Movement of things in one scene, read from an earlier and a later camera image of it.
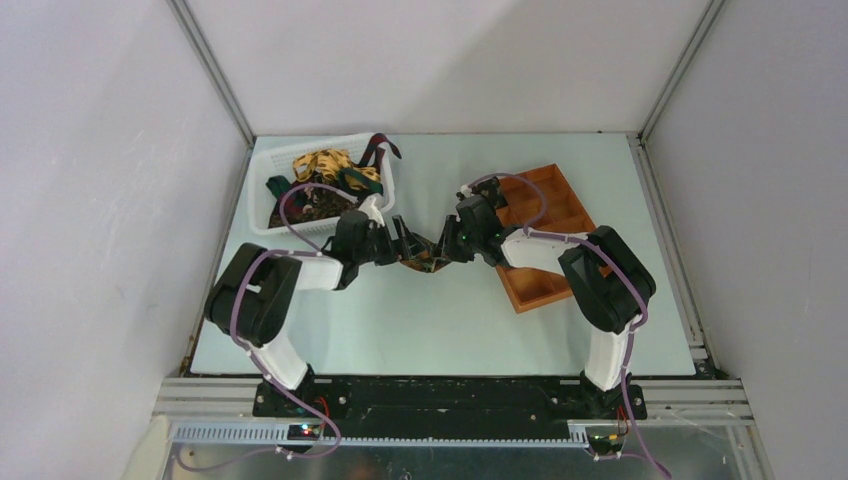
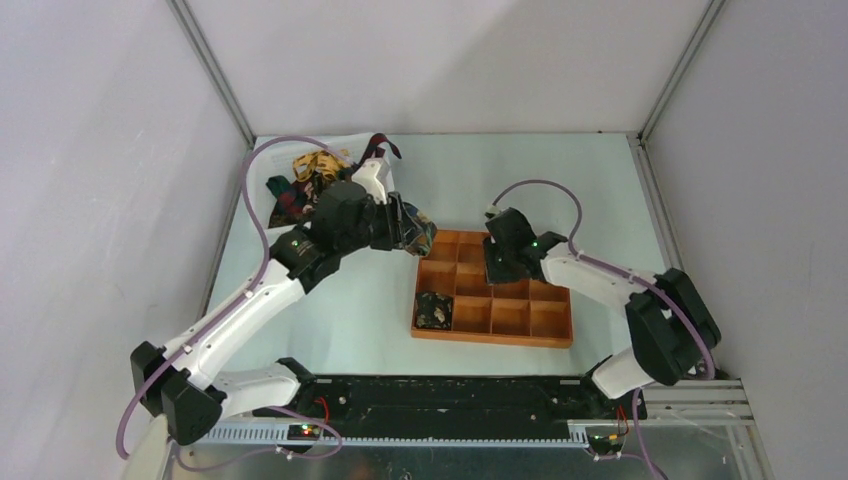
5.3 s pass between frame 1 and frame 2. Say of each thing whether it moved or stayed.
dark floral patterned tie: moved
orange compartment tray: moved
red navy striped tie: stayed
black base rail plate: stayed
